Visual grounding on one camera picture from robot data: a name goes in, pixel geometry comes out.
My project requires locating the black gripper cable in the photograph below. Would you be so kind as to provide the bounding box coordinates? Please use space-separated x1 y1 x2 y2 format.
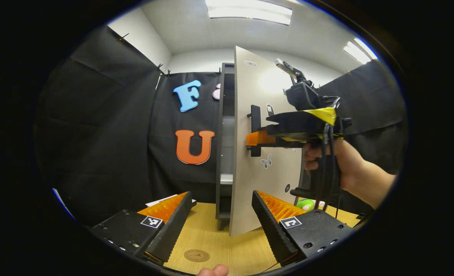
316 125 342 219

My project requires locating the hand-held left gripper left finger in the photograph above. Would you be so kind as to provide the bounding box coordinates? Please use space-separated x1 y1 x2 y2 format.
90 191 192 265

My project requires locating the dark grey cabinet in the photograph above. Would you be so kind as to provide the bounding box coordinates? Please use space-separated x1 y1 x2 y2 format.
215 62 236 230

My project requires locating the white cover book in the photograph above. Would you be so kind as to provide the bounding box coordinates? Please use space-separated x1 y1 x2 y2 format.
146 194 197 207

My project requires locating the black backdrop cloth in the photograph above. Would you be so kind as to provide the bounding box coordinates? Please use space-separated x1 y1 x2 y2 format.
35 25 408 227

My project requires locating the green plush toy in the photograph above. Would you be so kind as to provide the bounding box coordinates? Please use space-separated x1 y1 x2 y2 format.
296 199 316 212

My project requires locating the black door handle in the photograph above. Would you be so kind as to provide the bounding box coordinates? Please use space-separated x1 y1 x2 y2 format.
247 105 262 158

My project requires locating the small ceiling light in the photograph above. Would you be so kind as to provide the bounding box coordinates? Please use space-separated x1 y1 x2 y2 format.
343 37 378 65

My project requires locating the long ceiling light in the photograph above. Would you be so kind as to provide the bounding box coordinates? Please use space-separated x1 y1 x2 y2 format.
205 0 293 26

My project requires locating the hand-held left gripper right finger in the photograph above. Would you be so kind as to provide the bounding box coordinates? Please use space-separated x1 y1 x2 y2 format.
252 190 354 267

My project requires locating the light grey cabinet door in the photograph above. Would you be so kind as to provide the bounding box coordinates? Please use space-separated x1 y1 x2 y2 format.
229 46 304 237

